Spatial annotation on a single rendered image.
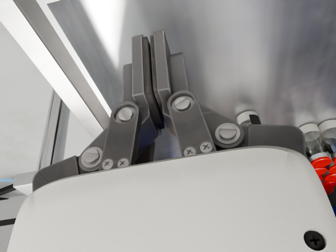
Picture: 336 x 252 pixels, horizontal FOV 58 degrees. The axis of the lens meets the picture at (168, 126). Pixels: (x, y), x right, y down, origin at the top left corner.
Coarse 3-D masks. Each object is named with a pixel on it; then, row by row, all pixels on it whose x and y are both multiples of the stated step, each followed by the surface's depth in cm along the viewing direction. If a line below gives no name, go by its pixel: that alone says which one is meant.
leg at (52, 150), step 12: (48, 108) 70; (60, 108) 69; (48, 120) 68; (60, 120) 68; (48, 132) 65; (60, 132) 66; (48, 144) 64; (60, 144) 65; (48, 156) 62; (60, 156) 64; (36, 168) 62
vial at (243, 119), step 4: (244, 112) 31; (248, 112) 31; (252, 112) 31; (240, 116) 31; (244, 116) 31; (248, 116) 30; (240, 120) 31; (244, 120) 30; (248, 120) 30; (240, 124) 31; (244, 124) 30
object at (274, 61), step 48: (48, 0) 16; (96, 0) 20; (144, 0) 20; (192, 0) 20; (240, 0) 21; (288, 0) 21; (96, 48) 23; (192, 48) 24; (240, 48) 24; (288, 48) 25; (240, 96) 29; (288, 96) 30
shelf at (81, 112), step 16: (0, 0) 20; (0, 16) 21; (16, 16) 21; (16, 32) 22; (32, 32) 22; (32, 48) 23; (48, 64) 24; (48, 80) 26; (64, 80) 26; (64, 96) 28; (80, 112) 30; (96, 128) 32
